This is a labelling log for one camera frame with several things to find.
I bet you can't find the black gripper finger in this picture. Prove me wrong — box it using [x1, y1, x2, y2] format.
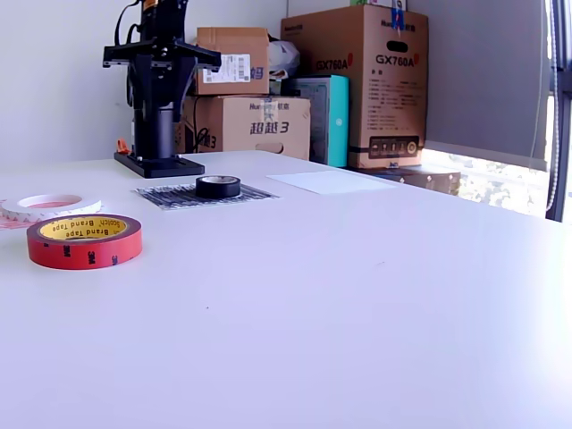
[173, 57, 199, 122]
[132, 55, 156, 120]

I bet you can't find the small black tape roll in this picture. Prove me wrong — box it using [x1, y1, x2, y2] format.
[195, 174, 242, 200]

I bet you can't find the black power cable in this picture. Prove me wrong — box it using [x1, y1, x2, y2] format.
[191, 96, 211, 153]

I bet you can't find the grey roller blind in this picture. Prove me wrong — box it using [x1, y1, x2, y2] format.
[408, 0, 551, 172]

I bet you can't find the white bead blind cord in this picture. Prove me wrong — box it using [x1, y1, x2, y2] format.
[545, 0, 562, 212]

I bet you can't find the large GX760A cardboard box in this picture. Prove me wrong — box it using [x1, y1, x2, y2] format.
[280, 4, 430, 170]

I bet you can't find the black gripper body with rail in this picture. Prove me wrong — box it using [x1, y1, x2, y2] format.
[102, 38, 223, 73]

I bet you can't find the Huntkey cardboard carton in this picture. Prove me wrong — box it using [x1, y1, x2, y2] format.
[175, 95, 313, 161]

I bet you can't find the wide white tape roll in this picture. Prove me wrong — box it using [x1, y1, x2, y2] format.
[0, 193, 103, 223]

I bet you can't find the black and teal carton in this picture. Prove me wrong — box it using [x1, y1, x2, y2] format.
[285, 74, 349, 168]

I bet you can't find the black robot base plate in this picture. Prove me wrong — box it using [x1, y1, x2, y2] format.
[114, 150, 206, 179]

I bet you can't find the white plastic bag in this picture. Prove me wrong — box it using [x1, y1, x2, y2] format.
[267, 38, 301, 82]

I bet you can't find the black scribbled paper sheet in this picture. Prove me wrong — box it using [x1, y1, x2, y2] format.
[131, 181, 282, 211]

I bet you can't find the red scribbled paper sheet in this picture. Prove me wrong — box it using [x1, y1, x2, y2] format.
[0, 199, 86, 231]

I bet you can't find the long black printed box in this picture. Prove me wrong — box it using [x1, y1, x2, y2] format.
[357, 164, 462, 197]

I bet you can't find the cardboard box with shipping label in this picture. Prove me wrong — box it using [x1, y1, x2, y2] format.
[178, 26, 272, 97]

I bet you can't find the blank white paper sheet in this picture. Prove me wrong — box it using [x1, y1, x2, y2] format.
[265, 169, 399, 197]

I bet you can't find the red 3M tape roll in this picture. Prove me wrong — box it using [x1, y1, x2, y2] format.
[25, 213, 144, 271]

